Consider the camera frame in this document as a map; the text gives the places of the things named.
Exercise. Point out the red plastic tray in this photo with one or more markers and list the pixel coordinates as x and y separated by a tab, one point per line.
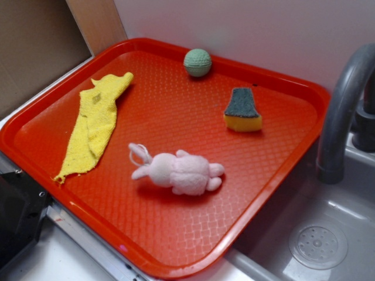
165	235

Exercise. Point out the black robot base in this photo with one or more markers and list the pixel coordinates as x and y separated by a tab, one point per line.
24	204

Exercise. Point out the brown cardboard panel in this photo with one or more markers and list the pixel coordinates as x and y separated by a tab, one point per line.
40	42

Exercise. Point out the grey faucet spout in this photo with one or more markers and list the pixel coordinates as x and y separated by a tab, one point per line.
352	105

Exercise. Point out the green ball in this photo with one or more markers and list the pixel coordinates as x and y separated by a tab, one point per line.
197	62

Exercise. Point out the yellow green sponge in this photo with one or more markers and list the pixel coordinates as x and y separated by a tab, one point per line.
241	114

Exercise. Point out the grey plastic sink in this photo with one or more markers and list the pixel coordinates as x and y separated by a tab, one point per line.
309	230

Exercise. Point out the yellow cloth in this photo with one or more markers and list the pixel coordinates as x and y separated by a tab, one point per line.
94	125

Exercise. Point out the pink plush bunny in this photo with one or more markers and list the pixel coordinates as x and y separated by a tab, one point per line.
182	172

